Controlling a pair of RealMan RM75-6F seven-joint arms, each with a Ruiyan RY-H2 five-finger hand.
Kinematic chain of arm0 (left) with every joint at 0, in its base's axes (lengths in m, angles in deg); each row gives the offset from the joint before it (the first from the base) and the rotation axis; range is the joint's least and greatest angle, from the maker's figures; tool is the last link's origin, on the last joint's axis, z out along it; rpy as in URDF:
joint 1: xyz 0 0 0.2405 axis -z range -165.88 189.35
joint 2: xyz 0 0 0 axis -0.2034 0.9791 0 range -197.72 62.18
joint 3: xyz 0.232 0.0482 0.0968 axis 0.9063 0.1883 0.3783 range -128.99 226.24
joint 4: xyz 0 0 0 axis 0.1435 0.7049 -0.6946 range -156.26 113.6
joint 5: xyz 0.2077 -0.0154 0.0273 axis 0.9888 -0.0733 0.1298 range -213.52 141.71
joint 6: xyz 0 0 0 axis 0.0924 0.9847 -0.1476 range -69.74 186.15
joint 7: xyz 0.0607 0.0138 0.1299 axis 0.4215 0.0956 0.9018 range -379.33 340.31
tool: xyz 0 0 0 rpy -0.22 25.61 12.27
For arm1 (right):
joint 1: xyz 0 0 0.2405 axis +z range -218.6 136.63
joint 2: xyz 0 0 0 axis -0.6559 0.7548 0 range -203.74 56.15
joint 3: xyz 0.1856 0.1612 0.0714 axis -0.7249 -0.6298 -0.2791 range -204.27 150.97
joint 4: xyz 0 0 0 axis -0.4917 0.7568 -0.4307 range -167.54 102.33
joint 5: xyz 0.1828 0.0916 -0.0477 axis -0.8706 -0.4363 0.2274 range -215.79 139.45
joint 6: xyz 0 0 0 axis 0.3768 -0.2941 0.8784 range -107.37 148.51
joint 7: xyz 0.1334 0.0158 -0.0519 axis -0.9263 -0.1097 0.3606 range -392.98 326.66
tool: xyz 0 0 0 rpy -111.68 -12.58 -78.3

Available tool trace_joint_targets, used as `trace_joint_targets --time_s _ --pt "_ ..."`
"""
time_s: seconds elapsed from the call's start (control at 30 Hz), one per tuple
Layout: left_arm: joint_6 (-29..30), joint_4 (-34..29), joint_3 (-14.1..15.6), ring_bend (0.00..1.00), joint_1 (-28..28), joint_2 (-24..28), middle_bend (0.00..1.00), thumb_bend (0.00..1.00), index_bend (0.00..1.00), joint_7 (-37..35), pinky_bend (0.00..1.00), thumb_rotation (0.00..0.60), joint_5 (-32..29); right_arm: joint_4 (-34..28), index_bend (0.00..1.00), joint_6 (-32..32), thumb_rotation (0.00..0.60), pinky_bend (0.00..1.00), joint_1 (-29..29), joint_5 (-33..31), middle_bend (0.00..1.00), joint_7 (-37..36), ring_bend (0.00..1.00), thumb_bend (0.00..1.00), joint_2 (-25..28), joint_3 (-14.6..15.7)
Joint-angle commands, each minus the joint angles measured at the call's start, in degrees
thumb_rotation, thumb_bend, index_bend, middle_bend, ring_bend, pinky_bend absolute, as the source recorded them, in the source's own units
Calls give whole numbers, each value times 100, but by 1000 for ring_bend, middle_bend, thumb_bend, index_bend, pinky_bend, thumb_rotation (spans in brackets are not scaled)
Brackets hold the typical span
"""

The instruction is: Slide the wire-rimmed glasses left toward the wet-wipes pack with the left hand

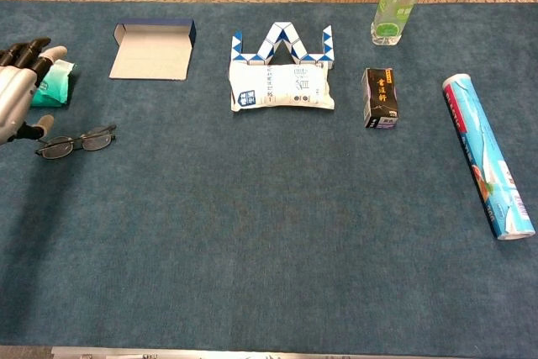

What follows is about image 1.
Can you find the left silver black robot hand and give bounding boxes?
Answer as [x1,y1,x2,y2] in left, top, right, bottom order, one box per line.
[0,36,69,145]

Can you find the thin-framed eyeglasses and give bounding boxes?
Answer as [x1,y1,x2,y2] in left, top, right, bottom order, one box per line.
[34,124,118,161]

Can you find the green wet wipes pack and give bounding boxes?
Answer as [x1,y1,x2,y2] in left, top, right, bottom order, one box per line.
[29,59,76,108]

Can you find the open blue white cardboard box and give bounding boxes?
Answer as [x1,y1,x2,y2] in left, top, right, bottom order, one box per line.
[108,18,198,82]

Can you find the white snack bag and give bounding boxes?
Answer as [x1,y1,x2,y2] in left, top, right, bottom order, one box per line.
[228,60,336,113]

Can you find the blue white snake puzzle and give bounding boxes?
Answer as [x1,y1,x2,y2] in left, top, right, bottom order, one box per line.
[230,21,335,71]

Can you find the teal felt tablecloth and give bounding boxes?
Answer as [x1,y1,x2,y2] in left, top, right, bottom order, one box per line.
[0,0,538,352]

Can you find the black drink carton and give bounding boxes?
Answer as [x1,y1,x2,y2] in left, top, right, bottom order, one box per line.
[361,66,399,129]

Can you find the clear bottle green label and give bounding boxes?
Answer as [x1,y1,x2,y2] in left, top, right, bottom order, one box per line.
[370,0,421,47]

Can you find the blue cling film roll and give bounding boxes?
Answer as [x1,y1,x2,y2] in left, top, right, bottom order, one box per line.
[440,73,536,241]

